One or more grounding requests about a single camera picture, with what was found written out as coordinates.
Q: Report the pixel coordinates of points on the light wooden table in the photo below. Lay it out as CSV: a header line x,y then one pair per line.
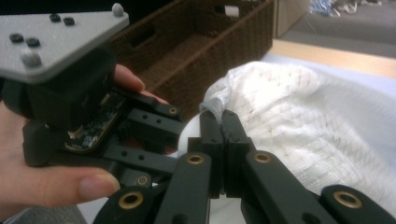
x,y
342,59

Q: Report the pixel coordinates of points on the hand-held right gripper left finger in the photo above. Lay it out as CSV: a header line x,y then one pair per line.
x,y
216,155

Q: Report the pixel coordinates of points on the blue and white floor item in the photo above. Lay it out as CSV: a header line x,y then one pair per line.
x,y
323,6

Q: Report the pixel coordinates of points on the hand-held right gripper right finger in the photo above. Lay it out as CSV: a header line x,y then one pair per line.
x,y
235,155

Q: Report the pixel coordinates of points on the light wooden background desk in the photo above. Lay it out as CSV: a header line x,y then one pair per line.
x,y
289,15

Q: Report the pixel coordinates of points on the brown woven basket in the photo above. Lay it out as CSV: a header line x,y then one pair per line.
x,y
202,56

